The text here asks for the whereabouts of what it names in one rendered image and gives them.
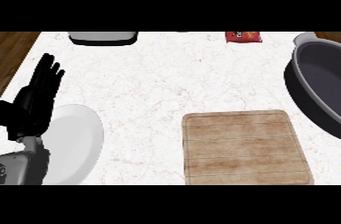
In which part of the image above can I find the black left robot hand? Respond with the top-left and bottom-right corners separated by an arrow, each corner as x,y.
0,52 -> 67,142

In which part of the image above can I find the wooden cutting board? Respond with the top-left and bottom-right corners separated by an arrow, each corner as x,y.
182,109 -> 316,186

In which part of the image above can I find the dark grey pot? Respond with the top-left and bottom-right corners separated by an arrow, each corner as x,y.
284,32 -> 341,140

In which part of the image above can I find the white plate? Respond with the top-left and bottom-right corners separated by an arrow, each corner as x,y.
42,103 -> 105,186

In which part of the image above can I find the grey and black appliance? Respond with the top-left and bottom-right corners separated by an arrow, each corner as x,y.
67,31 -> 140,47

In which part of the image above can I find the red snack bag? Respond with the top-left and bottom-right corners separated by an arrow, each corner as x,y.
225,31 -> 264,44

